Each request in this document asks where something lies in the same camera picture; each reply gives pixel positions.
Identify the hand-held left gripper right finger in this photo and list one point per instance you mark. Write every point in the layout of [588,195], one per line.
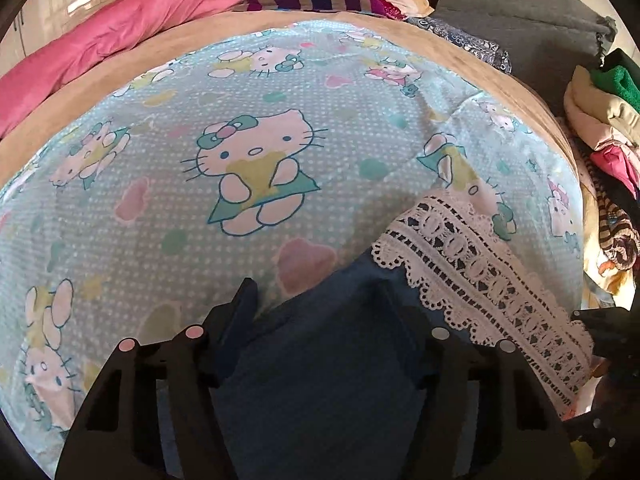
[407,320]

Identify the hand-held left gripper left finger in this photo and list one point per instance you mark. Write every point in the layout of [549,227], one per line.
[235,322]

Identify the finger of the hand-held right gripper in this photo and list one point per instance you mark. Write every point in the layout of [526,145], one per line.
[607,327]

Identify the blue denim pants lace trim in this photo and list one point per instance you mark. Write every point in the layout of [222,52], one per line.
[310,360]

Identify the brown striped knitted cloth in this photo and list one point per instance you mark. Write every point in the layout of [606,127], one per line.
[617,230]

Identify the pink folded cloth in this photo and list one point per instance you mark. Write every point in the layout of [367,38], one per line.
[617,162]

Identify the cream folded cloth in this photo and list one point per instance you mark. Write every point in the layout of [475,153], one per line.
[595,115]

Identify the cartoon cat printed bed sheet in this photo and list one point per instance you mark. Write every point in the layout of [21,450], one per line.
[250,110]

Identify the green towel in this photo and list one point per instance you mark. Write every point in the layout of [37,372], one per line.
[617,85]

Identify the blue patterned cloth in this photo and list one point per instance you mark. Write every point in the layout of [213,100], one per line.
[465,42]

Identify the magenta cloth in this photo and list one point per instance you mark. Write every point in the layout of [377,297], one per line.
[387,9]

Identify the pink duvet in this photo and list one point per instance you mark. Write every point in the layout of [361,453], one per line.
[100,25]

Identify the grey upholstered headboard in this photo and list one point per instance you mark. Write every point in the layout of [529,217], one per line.
[500,0]

